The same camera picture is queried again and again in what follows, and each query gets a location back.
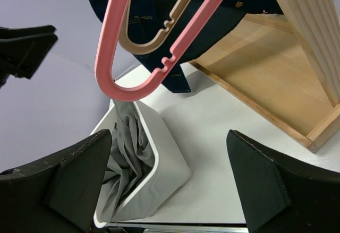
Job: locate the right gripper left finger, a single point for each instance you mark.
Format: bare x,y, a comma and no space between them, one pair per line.
56,193

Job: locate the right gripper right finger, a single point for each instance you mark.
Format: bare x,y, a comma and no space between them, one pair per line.
279,193

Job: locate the beige hanger front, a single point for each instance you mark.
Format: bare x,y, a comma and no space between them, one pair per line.
161,35

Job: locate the white plastic basket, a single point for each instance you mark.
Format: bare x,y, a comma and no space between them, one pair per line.
169,173

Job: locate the pink plastic hanger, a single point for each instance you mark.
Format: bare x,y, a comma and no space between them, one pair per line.
109,38

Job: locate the wooden clothes rack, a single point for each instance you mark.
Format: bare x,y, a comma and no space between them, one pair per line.
284,67

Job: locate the aluminium mounting rail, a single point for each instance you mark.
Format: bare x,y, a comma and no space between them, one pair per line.
150,227

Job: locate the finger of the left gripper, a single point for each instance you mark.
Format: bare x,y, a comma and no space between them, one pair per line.
24,49

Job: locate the dark blue denim skirt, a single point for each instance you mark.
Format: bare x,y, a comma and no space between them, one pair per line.
146,17

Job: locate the grey pleated skirt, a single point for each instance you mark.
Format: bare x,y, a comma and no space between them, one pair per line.
131,157

